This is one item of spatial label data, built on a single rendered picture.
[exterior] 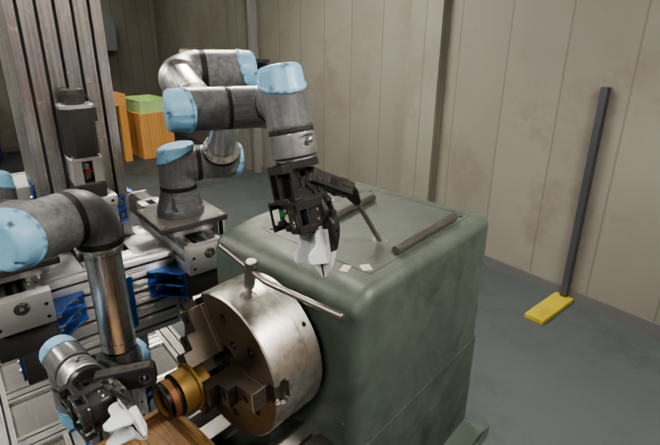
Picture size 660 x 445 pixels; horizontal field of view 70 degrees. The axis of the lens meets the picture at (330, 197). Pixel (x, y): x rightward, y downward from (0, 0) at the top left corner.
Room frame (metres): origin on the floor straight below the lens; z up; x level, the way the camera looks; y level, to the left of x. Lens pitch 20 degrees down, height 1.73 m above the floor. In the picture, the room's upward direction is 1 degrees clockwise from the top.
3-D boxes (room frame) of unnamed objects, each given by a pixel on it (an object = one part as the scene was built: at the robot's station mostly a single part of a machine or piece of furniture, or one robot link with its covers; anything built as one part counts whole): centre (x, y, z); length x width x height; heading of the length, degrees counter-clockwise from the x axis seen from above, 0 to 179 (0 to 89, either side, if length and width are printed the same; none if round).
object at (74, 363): (0.76, 0.49, 1.08); 0.08 x 0.05 x 0.08; 138
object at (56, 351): (0.81, 0.55, 1.07); 0.11 x 0.08 x 0.09; 48
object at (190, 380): (0.72, 0.28, 1.08); 0.09 x 0.09 x 0.09; 48
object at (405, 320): (1.15, -0.07, 1.06); 0.59 x 0.48 x 0.39; 138
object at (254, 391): (0.72, 0.16, 1.09); 0.12 x 0.11 x 0.05; 48
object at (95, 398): (0.70, 0.44, 1.08); 0.12 x 0.09 x 0.08; 48
